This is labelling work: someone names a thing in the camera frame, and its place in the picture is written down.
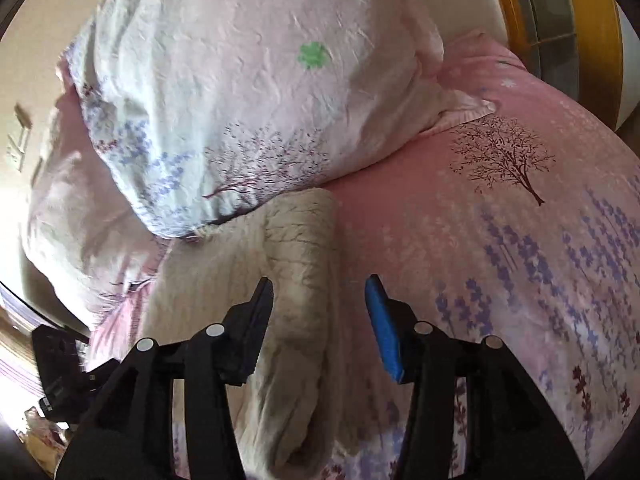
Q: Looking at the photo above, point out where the orange wooden headboard frame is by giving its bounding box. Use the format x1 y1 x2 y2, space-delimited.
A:
498 0 624 130

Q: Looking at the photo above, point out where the white wall socket panel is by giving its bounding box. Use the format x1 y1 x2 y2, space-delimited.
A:
6 103 32 172

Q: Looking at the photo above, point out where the pink lavender floral duvet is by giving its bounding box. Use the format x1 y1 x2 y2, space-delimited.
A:
322 34 639 479

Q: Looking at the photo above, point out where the beige cable-knit sweater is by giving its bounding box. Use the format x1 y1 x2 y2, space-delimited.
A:
139 188 344 479

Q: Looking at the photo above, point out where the white lavender-print pillow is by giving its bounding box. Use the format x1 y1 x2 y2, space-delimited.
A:
64 0 495 237

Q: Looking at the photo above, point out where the pink white tree-print pillow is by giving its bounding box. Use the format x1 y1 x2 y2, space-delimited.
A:
22 89 172 331

